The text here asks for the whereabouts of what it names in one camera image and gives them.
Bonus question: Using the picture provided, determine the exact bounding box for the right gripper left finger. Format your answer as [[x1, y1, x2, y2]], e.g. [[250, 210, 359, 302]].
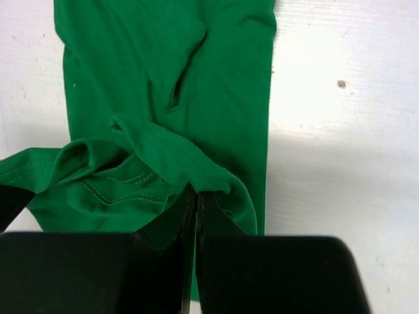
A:
[[1, 185, 196, 313]]

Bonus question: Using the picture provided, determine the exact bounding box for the green t shirt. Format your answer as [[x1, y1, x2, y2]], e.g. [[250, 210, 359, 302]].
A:
[[0, 0, 278, 304]]

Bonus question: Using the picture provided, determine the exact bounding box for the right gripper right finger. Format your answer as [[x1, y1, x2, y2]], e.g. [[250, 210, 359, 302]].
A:
[[196, 193, 371, 313]]

